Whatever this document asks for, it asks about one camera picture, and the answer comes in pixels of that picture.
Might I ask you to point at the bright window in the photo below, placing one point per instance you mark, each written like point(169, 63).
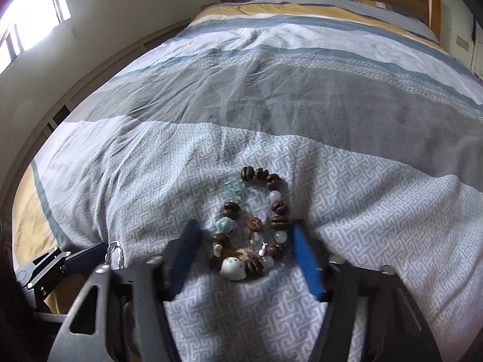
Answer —
point(34, 15)

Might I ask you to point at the striped bed quilt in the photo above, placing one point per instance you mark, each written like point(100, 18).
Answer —
point(264, 83)

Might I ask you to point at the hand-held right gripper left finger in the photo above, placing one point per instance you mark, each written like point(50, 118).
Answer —
point(186, 250)

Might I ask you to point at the striped pillow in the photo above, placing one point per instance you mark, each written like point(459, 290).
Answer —
point(396, 17)

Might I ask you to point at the wall socket plate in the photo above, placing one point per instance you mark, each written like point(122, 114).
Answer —
point(463, 42)

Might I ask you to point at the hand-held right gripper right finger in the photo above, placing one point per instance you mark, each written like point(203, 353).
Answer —
point(307, 260)

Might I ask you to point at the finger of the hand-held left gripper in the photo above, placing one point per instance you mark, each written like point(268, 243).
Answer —
point(85, 258)

